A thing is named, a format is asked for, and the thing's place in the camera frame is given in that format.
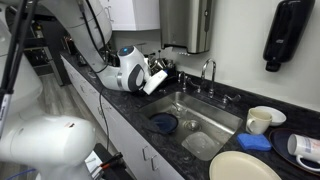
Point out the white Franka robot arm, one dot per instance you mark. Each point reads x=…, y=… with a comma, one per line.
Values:
x=50, y=143

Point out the clear drinking glass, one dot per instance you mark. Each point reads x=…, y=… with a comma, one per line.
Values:
x=180, y=111

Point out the metal sink drain strainer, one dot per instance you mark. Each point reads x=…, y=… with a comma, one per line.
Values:
x=191, y=125

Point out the stainless steel sink basin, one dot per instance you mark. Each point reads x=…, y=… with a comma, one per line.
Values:
x=216, y=115

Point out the black dish rack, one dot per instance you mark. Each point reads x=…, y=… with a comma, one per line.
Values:
x=170, y=76

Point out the small chrome faucet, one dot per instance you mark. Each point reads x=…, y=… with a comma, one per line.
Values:
x=184, y=80

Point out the stainless steel cup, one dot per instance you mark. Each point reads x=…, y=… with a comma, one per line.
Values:
x=160, y=63

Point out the blue ceramic plate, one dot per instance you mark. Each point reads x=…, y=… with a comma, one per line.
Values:
x=165, y=122

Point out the tall chrome gooseneck faucet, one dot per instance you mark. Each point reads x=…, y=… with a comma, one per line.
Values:
x=213, y=76

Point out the white base cabinets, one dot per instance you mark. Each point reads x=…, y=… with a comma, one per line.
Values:
x=126, y=140

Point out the clear plastic container lid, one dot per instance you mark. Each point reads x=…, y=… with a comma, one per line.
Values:
x=201, y=145

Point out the chrome side sprayer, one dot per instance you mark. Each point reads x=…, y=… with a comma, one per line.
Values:
x=231, y=98

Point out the stainless paper towel dispenser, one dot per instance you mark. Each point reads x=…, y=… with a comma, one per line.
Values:
x=186, y=23

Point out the black orange tipped tool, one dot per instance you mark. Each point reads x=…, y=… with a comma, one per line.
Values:
x=111, y=161

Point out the black equipment box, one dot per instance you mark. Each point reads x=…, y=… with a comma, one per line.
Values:
x=106, y=170

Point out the cream ceramic mug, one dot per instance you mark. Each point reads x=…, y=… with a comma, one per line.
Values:
x=258, y=121

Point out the blue sponge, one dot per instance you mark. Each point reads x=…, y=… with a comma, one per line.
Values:
x=253, y=141

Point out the cream dinner plate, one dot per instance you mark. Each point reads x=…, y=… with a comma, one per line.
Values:
x=240, y=166

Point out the white bowl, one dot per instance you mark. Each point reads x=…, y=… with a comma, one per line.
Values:
x=278, y=115

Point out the dark metal shelf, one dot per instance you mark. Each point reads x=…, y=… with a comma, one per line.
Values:
x=36, y=50

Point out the dark blue plate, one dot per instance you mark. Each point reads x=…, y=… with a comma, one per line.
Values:
x=279, y=143

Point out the black soap dispenser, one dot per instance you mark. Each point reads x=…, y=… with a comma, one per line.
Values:
x=286, y=30

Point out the white printed mug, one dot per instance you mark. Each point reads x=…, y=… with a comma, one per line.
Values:
x=305, y=146

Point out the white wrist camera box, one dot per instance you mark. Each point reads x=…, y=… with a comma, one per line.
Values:
x=155, y=81

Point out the white wall cabinet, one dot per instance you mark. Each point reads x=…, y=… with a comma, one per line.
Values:
x=133, y=15

